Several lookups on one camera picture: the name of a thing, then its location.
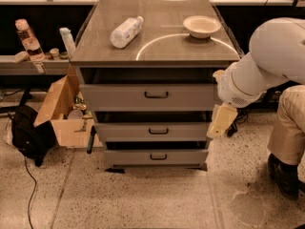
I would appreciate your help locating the person's beige trouser leg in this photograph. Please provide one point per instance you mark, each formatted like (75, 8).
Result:
(287, 139)

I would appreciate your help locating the grey drawer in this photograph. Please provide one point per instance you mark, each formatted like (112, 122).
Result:
(149, 97)
(187, 131)
(187, 157)

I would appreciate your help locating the open cardboard box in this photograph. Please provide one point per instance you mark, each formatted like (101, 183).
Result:
(58, 103)

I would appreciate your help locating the clear plastic water bottle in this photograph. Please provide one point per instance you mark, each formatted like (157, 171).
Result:
(126, 32)

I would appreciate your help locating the small jar on shelf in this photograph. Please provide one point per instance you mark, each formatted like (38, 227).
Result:
(54, 53)

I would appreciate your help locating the white cup in box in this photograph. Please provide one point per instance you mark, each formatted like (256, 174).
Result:
(75, 114)

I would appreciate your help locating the grey bottom drawer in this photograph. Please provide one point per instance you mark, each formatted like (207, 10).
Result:
(187, 157)

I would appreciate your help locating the black backpack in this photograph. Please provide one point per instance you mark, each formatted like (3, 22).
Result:
(32, 142)

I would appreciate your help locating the black shoe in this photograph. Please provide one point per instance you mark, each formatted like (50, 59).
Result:
(286, 179)

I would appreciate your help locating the grey drawer cabinet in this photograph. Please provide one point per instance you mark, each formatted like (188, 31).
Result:
(162, 53)

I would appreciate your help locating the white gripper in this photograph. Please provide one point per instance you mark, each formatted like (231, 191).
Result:
(231, 89)

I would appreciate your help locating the white paper bowl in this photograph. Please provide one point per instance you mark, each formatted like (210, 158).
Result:
(200, 26)

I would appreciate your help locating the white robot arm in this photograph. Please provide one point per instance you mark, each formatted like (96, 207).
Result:
(276, 55)

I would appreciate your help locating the grey top drawer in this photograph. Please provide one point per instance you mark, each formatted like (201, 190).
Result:
(149, 97)

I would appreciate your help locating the white tube bottle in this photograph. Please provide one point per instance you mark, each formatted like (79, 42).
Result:
(68, 41)

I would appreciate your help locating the black cylindrical handle tool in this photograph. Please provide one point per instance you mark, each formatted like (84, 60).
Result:
(91, 140)

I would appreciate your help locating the grey middle drawer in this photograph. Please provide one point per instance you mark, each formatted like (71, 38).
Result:
(187, 131)

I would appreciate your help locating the grey left shelf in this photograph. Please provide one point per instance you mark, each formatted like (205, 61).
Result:
(53, 67)

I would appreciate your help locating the tall bottle on shelf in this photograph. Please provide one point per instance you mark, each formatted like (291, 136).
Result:
(29, 40)

